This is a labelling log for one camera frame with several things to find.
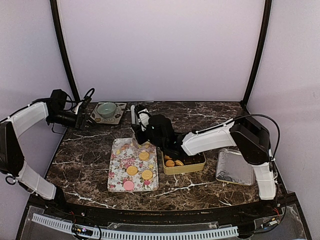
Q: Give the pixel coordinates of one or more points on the green ceramic bowl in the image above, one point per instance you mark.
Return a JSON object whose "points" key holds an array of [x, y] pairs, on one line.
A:
{"points": [[106, 109]]}

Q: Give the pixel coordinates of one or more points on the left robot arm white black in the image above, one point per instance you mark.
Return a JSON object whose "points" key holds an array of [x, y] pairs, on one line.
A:
{"points": [[23, 150]]}

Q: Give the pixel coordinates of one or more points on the black frame post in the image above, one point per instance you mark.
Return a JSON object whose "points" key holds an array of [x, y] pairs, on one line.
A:
{"points": [[258, 53], [62, 48]]}

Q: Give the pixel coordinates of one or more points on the gold cookie tin box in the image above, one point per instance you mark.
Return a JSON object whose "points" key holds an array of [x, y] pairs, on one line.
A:
{"points": [[192, 164]]}

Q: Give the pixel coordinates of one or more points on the right black frame post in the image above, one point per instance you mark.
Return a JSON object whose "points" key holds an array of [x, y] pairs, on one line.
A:
{"points": [[258, 53]]}

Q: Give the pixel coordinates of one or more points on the round waffle cookie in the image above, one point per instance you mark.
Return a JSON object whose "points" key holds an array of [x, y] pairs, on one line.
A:
{"points": [[178, 163], [147, 174]]}

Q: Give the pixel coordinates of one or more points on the left black frame post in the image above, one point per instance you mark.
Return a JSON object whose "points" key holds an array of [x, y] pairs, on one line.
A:
{"points": [[62, 48]]}

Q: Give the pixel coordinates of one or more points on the floral square coaster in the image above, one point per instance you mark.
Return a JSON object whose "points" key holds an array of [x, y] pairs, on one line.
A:
{"points": [[114, 120]]}

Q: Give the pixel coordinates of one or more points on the chocolate chip cookie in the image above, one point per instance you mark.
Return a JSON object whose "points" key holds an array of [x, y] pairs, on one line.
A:
{"points": [[169, 163]]}

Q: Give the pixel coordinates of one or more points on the round waffle cookie bottom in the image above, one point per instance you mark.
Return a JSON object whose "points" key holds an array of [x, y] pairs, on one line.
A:
{"points": [[178, 163]]}

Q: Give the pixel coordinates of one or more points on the floral rectangular tray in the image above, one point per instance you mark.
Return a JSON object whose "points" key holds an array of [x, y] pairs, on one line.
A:
{"points": [[123, 155]]}

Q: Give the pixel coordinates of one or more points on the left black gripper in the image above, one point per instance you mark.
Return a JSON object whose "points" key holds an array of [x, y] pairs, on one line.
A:
{"points": [[80, 121]]}

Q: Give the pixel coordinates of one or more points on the brown round cookie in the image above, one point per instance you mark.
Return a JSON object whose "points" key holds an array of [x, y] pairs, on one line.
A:
{"points": [[166, 157]]}

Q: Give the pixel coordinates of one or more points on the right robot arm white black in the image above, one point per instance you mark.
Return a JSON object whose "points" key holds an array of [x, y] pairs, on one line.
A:
{"points": [[244, 132]]}

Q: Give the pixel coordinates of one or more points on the silver tin lid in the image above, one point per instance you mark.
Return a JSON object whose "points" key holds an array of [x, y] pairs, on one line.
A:
{"points": [[232, 168]]}

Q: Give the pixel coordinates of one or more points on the white cable duct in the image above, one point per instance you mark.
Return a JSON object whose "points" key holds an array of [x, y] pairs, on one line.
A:
{"points": [[122, 231]]}

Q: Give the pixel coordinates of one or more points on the round waffle cookie right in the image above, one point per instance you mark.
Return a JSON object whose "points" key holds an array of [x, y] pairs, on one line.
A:
{"points": [[147, 174]]}

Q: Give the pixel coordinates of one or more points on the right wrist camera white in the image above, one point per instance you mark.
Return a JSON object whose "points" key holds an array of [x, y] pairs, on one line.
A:
{"points": [[142, 116]]}

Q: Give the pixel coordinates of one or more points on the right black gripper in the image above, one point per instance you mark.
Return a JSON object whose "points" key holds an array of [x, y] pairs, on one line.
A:
{"points": [[136, 128]]}

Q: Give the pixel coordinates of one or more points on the pink macaron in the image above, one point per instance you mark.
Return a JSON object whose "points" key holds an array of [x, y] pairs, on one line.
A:
{"points": [[128, 185]]}

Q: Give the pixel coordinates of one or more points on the metal serving tongs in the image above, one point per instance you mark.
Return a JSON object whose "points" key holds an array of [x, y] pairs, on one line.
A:
{"points": [[134, 121]]}

